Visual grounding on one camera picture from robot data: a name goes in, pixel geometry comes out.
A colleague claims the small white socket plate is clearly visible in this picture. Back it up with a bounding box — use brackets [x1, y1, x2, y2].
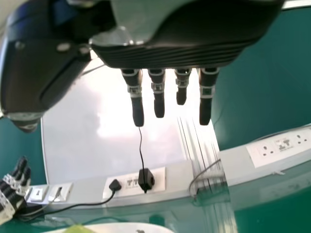
[48, 183, 73, 202]
[30, 186, 48, 202]

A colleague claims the yellow-green biscuit packet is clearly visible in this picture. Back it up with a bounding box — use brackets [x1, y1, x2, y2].
[62, 224, 85, 233]

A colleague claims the plate with brown leaf pattern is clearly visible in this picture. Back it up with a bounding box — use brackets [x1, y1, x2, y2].
[52, 222, 175, 233]

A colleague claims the black power adapter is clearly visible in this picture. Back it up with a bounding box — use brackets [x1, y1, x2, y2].
[137, 125, 156, 194]

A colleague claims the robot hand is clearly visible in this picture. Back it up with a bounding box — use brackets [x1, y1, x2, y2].
[0, 156, 32, 223]
[0, 0, 285, 134]

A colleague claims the grey cable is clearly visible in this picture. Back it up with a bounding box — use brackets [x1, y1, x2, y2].
[189, 159, 222, 199]
[40, 188, 63, 209]

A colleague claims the white socket strip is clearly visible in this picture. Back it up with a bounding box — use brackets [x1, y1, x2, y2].
[245, 130, 311, 168]
[103, 166, 167, 199]

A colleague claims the white slotted cable duct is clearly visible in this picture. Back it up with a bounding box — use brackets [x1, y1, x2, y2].
[176, 116, 235, 212]

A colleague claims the black flat plug with cable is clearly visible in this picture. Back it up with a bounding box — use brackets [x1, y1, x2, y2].
[14, 179, 122, 218]

